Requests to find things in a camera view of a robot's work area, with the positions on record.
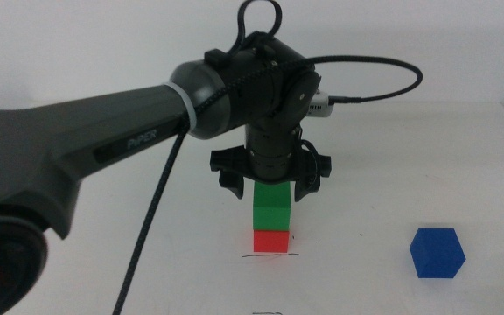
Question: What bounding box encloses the green cube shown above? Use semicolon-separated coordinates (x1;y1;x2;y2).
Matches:
252;181;291;232

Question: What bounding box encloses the red cube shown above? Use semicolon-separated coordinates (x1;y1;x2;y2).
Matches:
253;229;291;254

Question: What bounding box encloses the blue cube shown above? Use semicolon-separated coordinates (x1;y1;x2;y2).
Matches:
409;227;467;279

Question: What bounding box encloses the white left arm cable tie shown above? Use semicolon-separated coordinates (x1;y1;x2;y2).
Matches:
164;80;199;132

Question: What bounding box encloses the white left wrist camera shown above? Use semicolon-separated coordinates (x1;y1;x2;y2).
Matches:
306;89;335;118

